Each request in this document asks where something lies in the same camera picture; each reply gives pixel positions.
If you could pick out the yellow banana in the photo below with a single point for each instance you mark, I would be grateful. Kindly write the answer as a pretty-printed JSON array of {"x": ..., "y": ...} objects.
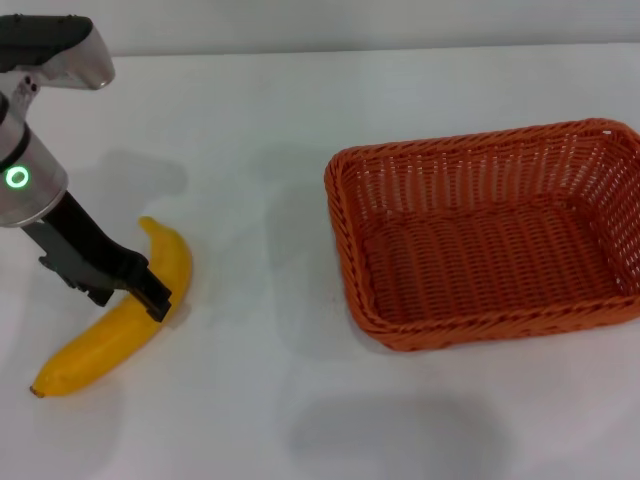
[{"x": 90, "y": 350}]

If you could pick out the orange woven basket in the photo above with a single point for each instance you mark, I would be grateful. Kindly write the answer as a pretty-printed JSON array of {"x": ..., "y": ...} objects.
[{"x": 480, "y": 260}]

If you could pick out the silver black wrist camera housing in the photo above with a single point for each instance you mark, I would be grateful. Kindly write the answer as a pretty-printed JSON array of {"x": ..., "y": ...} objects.
[{"x": 60, "y": 55}]

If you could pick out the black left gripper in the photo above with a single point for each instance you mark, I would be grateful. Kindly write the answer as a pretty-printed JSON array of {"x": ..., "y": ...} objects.
[{"x": 85, "y": 240}]

